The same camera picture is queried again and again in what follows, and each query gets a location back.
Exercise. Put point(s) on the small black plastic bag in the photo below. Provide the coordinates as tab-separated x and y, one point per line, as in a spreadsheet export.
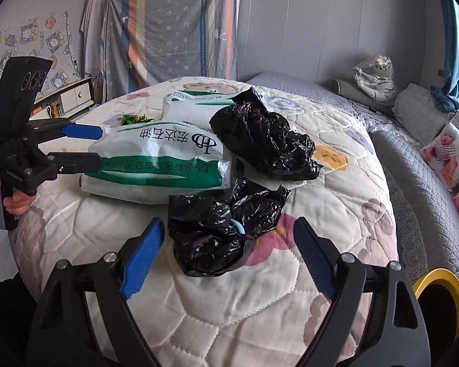
210	233

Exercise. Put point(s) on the white green printed plastic bag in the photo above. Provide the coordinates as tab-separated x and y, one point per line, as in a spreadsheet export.
153	160

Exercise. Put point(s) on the yellow rimmed bin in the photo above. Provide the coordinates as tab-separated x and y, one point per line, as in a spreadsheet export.
440	275

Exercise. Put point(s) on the blue curtain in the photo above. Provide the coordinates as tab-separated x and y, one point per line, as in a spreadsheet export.
449	46

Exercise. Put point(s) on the grey dotted bed sheet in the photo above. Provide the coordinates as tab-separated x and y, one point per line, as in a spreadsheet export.
321	88

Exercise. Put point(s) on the plush tiger in plastic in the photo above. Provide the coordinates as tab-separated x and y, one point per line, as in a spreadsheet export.
376	76

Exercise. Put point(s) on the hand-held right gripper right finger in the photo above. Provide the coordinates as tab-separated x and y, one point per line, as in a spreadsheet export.
313	260

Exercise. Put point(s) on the grey wedge pillow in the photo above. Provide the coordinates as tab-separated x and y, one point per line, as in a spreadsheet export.
352	93

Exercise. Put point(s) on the cartoon wall poster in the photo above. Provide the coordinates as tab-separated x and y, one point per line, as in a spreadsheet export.
23	38

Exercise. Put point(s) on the striped grey hanging sheet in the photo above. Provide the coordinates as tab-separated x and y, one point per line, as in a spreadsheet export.
168	26

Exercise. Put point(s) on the green leaf scraps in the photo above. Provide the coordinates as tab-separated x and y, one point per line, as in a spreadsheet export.
133	119

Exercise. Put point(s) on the grey quilted blanket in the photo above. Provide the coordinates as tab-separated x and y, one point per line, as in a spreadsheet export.
417	183

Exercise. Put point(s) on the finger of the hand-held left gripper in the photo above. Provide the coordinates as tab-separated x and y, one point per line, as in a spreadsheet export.
80	162
85	132

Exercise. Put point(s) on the cream cartoon quilted blanket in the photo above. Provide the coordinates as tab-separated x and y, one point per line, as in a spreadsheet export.
252	313

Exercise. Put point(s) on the person's left hand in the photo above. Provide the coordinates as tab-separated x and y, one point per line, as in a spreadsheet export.
19	200

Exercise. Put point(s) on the white hanging cloth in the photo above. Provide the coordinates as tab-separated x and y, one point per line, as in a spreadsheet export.
93	26

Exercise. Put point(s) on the white cabinet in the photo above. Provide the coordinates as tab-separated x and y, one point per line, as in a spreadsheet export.
74	97

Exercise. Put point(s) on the large black plastic bag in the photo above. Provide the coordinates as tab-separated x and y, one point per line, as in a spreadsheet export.
260	137

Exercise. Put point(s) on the grey fuzzy cushion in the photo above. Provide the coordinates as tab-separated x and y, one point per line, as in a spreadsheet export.
419	111

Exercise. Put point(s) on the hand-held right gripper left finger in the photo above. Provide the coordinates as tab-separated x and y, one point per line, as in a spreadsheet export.
143	260

